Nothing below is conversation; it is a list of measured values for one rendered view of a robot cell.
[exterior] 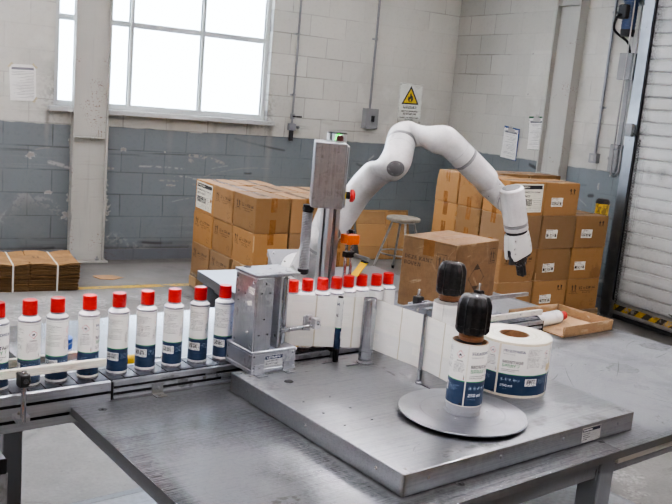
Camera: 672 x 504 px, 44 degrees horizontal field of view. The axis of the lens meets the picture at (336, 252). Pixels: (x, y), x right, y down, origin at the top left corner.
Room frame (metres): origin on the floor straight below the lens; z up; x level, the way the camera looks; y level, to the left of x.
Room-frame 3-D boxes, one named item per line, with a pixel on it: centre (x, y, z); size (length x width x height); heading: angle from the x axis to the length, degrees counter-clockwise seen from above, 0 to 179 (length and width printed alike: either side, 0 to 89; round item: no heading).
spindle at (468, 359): (1.91, -0.34, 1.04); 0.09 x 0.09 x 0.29
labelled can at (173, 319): (2.09, 0.40, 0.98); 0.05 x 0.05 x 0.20
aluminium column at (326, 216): (2.57, 0.03, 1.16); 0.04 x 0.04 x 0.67; 39
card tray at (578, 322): (3.11, -0.88, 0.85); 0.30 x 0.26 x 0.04; 129
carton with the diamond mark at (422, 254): (3.17, -0.44, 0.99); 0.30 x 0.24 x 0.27; 140
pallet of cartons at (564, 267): (6.62, -1.43, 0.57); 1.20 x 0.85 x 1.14; 123
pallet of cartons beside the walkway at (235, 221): (6.39, 0.52, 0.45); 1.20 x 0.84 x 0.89; 32
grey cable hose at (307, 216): (2.46, 0.09, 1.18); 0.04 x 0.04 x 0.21
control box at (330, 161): (2.49, 0.04, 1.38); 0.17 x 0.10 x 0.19; 4
